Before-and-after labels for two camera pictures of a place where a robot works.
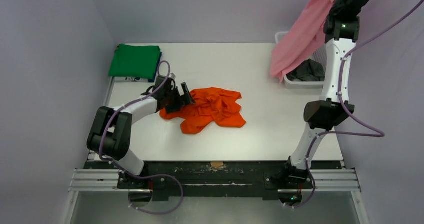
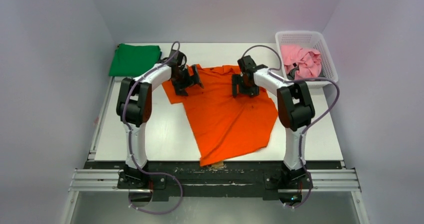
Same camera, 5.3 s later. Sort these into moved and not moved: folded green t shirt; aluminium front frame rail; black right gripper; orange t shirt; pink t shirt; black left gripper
Moved: black left gripper; orange t shirt; black right gripper; pink t shirt
Not moved: folded green t shirt; aluminium front frame rail
